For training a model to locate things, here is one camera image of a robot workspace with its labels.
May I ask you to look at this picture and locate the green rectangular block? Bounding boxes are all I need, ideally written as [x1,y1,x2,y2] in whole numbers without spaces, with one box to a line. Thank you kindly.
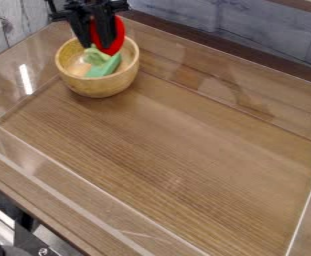
[84,53,122,78]

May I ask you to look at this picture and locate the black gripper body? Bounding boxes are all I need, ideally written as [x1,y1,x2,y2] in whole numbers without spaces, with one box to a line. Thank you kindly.
[64,0,130,12]

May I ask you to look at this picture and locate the wooden bowl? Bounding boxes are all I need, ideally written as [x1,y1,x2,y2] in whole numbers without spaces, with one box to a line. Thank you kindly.
[55,37,141,98]

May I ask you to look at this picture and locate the clear acrylic tray walls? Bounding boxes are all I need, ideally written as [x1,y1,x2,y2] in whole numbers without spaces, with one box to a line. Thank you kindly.
[0,14,311,256]

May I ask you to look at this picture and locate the red plush strawberry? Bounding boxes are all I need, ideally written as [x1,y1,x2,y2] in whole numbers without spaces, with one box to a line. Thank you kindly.
[84,16,126,66]

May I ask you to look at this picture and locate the black table leg bracket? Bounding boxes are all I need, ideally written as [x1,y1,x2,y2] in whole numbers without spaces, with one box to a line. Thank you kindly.
[14,223,60,256]

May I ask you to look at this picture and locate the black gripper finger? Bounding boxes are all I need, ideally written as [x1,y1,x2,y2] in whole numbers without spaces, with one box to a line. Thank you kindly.
[68,11,91,48]
[94,7,117,48]

